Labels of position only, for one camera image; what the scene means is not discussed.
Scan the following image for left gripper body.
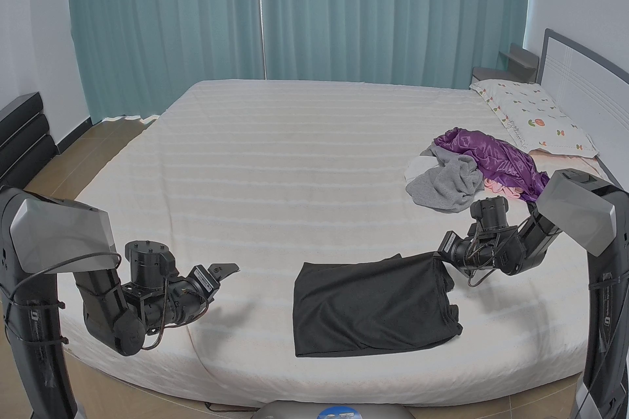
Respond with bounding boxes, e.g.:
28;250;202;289
191;264;222;306

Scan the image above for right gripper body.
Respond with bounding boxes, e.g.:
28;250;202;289
436;230;467;268

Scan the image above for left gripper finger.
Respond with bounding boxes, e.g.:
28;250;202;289
208;262;240;283

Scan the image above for black T-shirt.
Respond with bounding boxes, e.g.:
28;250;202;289
293;251;464;358

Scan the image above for bed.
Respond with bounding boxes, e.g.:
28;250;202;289
58;28;629;408

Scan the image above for grey garment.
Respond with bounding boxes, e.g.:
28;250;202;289
407;146;485;213

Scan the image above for pink garment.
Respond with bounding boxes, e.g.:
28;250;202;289
484;178;525;201

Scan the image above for white garment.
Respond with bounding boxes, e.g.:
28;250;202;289
404;156;437;180

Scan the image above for purple satin garment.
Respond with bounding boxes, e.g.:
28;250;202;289
435;127;550;203

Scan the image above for white printed pillow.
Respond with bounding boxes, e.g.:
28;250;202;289
469;80;599;157

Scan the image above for grey bedside table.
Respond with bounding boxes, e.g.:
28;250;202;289
472;43;540;86

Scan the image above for black chest of drawers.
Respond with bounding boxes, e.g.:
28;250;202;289
0;92;56;187

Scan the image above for thin black floor cable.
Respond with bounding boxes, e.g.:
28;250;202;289
204;401;258;412

